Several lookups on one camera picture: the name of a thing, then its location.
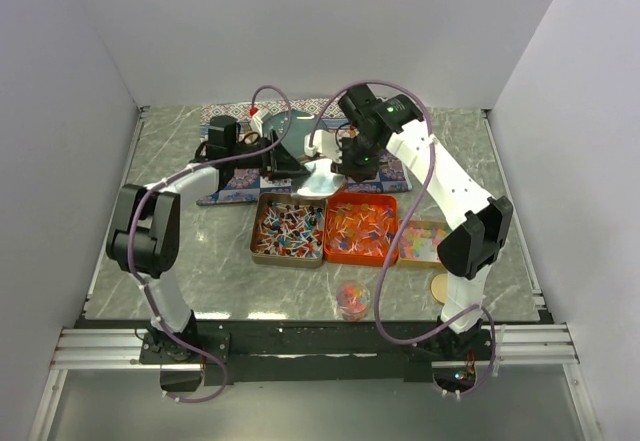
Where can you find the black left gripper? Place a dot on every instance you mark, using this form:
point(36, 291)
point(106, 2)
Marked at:
point(279, 164)

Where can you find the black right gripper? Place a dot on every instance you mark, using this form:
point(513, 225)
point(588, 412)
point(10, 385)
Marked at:
point(357, 174)

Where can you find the silver metal scoop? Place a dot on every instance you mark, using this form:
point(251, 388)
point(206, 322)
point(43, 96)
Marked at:
point(319, 181)

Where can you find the brown tin of lollipops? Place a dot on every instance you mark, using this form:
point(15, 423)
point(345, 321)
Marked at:
point(288, 231)

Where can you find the orange tray of candies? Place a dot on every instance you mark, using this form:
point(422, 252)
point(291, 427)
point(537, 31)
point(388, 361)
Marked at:
point(359, 228)

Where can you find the gold tin of star candies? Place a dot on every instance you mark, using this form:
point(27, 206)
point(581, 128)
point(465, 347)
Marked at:
point(419, 243)

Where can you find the clear plastic jar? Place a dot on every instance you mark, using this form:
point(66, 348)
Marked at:
point(353, 301)

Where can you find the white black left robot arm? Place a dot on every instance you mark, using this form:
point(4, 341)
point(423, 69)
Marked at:
point(144, 235)

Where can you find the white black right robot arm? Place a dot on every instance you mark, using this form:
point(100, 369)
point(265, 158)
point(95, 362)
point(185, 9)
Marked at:
point(479, 222)

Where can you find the patterned cloth placemat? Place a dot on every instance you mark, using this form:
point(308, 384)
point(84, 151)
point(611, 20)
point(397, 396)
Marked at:
point(247, 185)

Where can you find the teal ceramic plate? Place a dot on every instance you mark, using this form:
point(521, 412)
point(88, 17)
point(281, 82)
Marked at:
point(293, 142)

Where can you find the gold round jar lid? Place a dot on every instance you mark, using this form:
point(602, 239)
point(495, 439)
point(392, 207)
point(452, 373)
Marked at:
point(438, 287)

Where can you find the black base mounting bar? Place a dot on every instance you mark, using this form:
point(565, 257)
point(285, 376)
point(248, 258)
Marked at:
point(269, 351)

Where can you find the aluminium frame rail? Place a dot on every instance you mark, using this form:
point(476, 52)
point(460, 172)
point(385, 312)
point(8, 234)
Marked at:
point(105, 350)

